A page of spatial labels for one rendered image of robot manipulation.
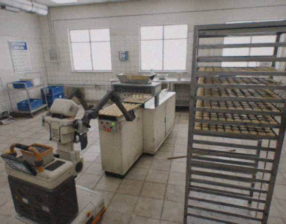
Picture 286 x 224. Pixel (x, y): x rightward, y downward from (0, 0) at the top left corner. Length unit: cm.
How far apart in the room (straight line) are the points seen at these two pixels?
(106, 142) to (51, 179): 121
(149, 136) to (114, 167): 76
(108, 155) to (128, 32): 440
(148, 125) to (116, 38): 395
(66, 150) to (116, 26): 507
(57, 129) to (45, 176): 45
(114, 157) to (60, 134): 105
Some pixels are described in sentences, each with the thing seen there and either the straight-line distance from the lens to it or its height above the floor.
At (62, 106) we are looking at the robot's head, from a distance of 193.
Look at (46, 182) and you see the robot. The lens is 172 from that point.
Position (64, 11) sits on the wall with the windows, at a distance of 739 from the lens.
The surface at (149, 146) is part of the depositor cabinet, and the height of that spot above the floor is 21.
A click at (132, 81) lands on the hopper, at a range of 316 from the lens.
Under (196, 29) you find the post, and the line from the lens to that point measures 153.
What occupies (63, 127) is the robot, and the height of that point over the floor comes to 105.
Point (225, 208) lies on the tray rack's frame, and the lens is 240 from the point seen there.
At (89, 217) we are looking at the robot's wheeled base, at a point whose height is 20.
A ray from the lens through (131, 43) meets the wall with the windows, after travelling 643.
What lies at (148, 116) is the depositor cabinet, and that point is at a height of 70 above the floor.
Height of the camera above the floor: 167
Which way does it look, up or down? 17 degrees down
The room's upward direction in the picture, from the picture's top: 1 degrees counter-clockwise
